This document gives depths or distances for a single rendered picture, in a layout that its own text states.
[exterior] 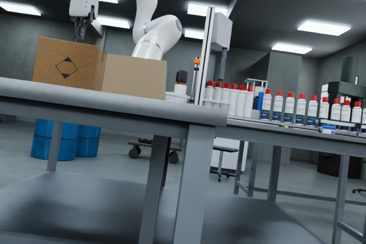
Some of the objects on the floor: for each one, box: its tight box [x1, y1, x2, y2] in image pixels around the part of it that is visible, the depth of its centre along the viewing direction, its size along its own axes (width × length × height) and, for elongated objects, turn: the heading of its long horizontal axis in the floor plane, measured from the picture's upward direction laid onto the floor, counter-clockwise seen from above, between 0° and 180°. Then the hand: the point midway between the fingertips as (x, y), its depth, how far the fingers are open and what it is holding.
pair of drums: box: [31, 119, 101, 161], centre depth 501 cm, size 82×134×99 cm
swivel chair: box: [210, 137, 239, 182], centre depth 486 cm, size 63×63×98 cm
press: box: [317, 56, 366, 179], centre depth 816 cm, size 85×106×325 cm
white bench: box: [233, 141, 366, 206], centre depth 337 cm, size 190×75×80 cm
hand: (79, 32), depth 104 cm, fingers closed
